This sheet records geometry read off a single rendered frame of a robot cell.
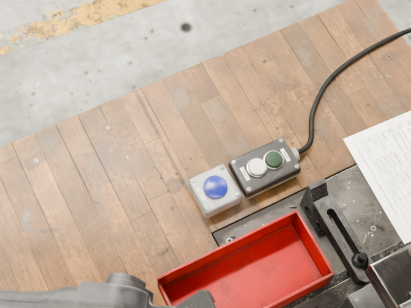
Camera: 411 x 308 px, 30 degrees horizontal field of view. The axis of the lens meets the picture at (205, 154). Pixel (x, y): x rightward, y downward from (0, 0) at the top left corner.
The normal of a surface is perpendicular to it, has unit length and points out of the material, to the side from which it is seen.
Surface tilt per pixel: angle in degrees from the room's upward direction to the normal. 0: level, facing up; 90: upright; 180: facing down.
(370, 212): 0
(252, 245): 0
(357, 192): 0
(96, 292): 19
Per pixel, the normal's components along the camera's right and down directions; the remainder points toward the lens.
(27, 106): 0.04, -0.40
